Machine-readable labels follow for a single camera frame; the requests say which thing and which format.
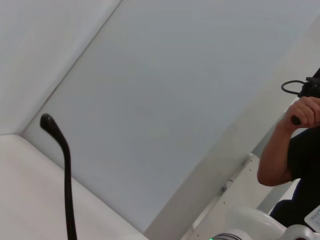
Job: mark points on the black glasses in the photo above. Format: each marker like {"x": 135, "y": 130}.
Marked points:
{"x": 67, "y": 175}

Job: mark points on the person's bare hand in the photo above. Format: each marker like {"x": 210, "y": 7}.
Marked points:
{"x": 305, "y": 112}

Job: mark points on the person's bare forearm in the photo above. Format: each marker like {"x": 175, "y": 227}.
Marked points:
{"x": 272, "y": 160}

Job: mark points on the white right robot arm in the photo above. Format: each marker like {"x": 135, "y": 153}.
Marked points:
{"x": 250, "y": 220}

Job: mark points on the person in black shirt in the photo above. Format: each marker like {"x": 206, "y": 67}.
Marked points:
{"x": 307, "y": 155}

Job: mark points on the black handheld camera rig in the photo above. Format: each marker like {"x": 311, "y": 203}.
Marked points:
{"x": 312, "y": 87}

